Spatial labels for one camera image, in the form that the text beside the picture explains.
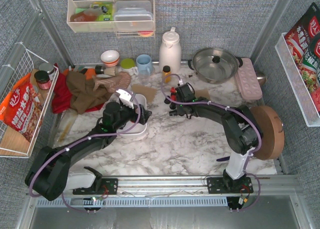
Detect steel ladle bowl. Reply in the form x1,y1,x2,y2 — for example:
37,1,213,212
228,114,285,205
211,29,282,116
255,70,267,87

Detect orange snack bag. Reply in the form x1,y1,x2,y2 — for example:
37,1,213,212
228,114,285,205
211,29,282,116
0,73,42,142

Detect white wire wall basket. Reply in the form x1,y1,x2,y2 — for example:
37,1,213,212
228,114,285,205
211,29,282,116
0,42,59,158

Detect cream wall shelf basket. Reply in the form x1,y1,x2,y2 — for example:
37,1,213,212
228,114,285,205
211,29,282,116
66,0,156,37

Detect pink striped towel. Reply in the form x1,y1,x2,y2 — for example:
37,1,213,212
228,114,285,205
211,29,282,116
93,71,131,93

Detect white orange striped bowl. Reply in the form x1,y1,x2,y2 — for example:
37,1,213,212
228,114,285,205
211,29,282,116
100,50,120,67

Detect white right wall basket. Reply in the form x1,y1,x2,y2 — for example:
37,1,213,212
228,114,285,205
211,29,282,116
274,32,320,127

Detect tan scouring pad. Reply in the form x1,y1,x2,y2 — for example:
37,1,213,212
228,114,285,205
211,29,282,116
131,84,157,104
195,88,211,101

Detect orange spice bottle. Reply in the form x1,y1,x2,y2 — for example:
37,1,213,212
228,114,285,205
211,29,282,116
162,65,171,84

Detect blue mug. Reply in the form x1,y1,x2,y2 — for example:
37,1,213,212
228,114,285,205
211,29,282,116
136,54,154,75

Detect red cloth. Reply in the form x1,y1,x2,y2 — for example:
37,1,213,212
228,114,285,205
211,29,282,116
51,68,96,114

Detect round wooden board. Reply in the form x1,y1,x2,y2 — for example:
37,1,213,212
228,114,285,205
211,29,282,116
250,105,285,161

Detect white plastic storage basket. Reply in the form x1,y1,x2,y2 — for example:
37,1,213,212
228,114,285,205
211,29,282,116
117,94,148,139

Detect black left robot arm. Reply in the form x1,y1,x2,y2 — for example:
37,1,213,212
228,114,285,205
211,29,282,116
25,89,152,201

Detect green packet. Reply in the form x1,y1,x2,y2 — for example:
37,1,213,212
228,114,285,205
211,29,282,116
90,1,115,22

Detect red seasoning packet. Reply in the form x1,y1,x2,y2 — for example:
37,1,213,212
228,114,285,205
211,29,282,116
284,2,320,112

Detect glass jar lying down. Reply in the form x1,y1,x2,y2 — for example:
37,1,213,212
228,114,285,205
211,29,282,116
94,65,119,77

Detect white thermos jug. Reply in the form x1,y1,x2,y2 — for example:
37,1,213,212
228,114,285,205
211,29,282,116
159,27,182,74

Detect pink egg tray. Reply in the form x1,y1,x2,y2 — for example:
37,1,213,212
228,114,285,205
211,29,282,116
234,57,263,101

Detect clear plastic food containers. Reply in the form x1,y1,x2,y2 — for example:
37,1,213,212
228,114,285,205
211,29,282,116
113,0,154,32

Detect silver lidded jar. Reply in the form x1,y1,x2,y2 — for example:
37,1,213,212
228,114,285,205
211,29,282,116
38,62,56,81

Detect brown cloth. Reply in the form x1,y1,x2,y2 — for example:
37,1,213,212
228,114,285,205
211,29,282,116
66,71,112,114

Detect green lidded white cup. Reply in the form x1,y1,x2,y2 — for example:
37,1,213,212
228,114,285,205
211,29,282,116
120,58,139,76

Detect steel pot with lid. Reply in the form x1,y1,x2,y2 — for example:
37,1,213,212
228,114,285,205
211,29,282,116
187,47,244,85

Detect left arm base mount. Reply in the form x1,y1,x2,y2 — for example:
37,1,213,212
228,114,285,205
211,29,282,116
72,178,119,196

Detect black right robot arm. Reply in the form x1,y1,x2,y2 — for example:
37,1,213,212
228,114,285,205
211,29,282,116
170,83,263,192

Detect clear glass cup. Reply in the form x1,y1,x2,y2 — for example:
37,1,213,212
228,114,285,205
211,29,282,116
138,73,150,86

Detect dark lidded red jar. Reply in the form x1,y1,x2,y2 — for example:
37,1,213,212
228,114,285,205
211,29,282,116
34,70,52,90

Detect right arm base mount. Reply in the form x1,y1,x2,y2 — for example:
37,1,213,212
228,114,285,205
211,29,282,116
206,176,254,194

